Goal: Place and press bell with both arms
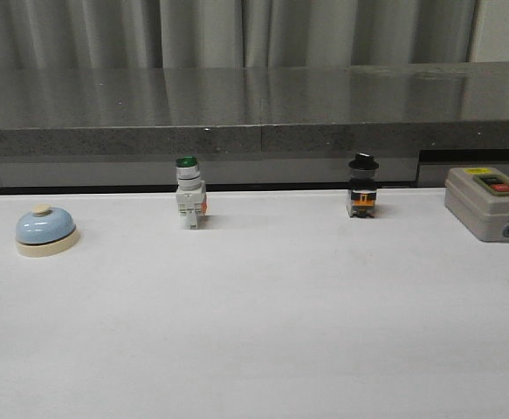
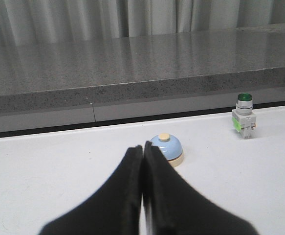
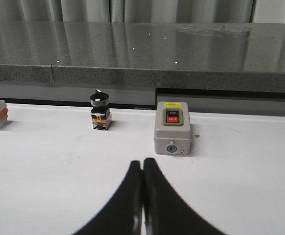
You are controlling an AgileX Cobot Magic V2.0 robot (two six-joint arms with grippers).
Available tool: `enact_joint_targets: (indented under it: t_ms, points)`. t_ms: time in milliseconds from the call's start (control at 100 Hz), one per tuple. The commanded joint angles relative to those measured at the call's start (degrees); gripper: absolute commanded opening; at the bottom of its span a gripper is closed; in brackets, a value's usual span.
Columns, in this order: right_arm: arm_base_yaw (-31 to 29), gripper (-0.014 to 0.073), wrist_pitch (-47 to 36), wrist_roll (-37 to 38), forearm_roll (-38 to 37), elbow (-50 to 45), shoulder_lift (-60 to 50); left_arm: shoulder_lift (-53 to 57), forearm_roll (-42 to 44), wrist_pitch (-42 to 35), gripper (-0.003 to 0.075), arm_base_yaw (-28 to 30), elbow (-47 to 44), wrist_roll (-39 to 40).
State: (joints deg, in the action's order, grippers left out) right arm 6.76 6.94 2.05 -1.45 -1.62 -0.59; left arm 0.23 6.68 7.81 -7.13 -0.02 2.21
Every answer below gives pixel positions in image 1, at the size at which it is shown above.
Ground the grey curtain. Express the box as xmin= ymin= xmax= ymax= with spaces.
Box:
xmin=0 ymin=1 xmax=509 ymax=69

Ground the black selector switch orange body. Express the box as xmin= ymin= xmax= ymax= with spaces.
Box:
xmin=347 ymin=153 xmax=379 ymax=218

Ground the grey start stop switch box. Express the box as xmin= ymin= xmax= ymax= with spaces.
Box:
xmin=444 ymin=167 xmax=509 ymax=243

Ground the dark grey stone counter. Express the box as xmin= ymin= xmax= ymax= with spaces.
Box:
xmin=0 ymin=63 xmax=509 ymax=192

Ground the blue cream call bell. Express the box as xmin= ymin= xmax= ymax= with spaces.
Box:
xmin=16 ymin=203 xmax=79 ymax=258

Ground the green pushbutton switch white body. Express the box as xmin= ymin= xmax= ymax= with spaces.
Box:
xmin=175 ymin=155 xmax=207 ymax=229

